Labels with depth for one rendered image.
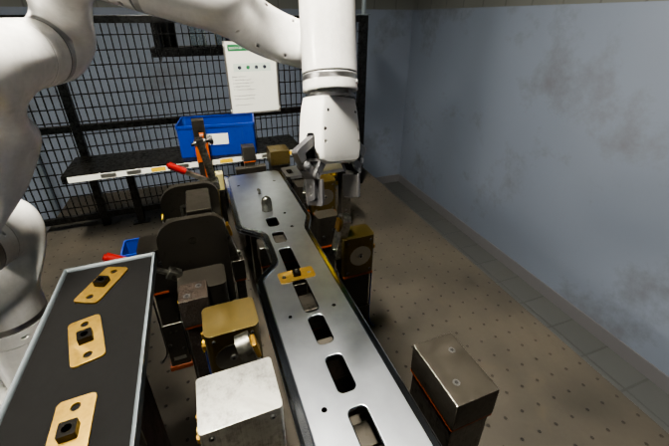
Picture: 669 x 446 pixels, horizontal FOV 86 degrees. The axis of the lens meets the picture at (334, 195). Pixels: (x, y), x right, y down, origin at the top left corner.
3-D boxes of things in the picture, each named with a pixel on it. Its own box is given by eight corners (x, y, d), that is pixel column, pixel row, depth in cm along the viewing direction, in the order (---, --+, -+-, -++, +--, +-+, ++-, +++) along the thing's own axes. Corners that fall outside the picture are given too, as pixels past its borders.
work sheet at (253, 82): (281, 111, 168) (276, 39, 155) (231, 114, 161) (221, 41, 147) (280, 110, 170) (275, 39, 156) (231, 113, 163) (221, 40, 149)
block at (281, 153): (294, 225, 161) (289, 149, 145) (276, 229, 158) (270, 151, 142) (289, 217, 168) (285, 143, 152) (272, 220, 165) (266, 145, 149)
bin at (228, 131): (257, 152, 151) (254, 121, 145) (180, 158, 145) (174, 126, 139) (256, 140, 165) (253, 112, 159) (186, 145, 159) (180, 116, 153)
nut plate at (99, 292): (97, 304, 53) (95, 298, 52) (72, 303, 53) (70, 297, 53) (129, 268, 60) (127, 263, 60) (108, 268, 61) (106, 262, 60)
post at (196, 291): (236, 432, 81) (207, 296, 63) (212, 440, 79) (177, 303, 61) (233, 411, 85) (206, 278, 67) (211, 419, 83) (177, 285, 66)
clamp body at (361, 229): (378, 331, 107) (386, 232, 92) (341, 342, 104) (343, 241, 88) (368, 316, 113) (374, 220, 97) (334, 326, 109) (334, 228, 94)
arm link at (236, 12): (162, 35, 61) (334, 84, 66) (121, -4, 45) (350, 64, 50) (173, -19, 60) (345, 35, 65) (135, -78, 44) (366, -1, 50)
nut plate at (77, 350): (107, 354, 45) (104, 348, 44) (70, 370, 43) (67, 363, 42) (100, 314, 51) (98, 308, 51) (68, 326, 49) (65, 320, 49)
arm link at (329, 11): (300, 81, 59) (304, 69, 50) (296, -4, 57) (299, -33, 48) (350, 81, 60) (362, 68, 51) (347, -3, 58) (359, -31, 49)
